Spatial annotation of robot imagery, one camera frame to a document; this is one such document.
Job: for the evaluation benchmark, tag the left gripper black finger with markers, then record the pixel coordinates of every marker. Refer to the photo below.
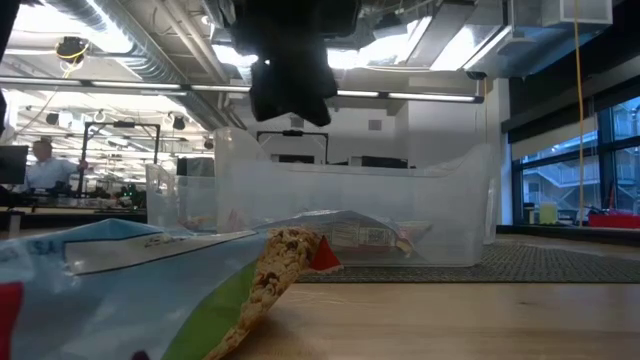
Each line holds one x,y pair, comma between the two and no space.
317,95
272,90

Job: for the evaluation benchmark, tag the light blue granola bar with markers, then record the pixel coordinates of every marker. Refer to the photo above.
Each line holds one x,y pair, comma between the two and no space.
125,290

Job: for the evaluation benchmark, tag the black ceiling sensor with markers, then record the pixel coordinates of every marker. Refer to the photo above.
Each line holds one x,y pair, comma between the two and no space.
71,48

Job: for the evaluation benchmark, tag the person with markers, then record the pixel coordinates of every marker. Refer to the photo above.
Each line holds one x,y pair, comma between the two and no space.
47,170

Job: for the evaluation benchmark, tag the black station frame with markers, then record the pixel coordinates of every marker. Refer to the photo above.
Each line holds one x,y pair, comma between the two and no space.
120,125
292,133

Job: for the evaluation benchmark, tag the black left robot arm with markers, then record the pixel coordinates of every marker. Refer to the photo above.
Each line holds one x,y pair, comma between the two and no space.
7,20

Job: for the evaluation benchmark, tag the yellow green container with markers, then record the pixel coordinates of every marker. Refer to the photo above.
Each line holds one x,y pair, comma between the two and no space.
548,213

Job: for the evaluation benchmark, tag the red bin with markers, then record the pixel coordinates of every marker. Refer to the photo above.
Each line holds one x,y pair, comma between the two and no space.
614,221

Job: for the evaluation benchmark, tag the tan granola bar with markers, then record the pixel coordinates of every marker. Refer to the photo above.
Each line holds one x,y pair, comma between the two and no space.
194,223

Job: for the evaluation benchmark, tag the long linear ceiling light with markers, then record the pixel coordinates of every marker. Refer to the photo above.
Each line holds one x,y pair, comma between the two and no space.
130,85

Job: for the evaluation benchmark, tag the dark grey woven mat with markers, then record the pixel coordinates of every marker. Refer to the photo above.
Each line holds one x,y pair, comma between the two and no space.
525,265

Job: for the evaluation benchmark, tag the background work desk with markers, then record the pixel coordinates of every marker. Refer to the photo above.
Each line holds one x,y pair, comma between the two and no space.
65,216

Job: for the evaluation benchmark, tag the black monitor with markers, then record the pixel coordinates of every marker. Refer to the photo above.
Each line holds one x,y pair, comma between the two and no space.
12,164

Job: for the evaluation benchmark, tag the silver spiral air duct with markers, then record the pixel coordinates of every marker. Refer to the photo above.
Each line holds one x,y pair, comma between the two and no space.
150,45

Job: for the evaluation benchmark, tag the clear plastic container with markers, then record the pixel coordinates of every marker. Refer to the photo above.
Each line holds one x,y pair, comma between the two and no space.
494,210
170,200
380,195

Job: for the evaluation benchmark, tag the red blue granola bar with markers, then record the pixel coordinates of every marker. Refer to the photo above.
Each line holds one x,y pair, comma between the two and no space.
365,235

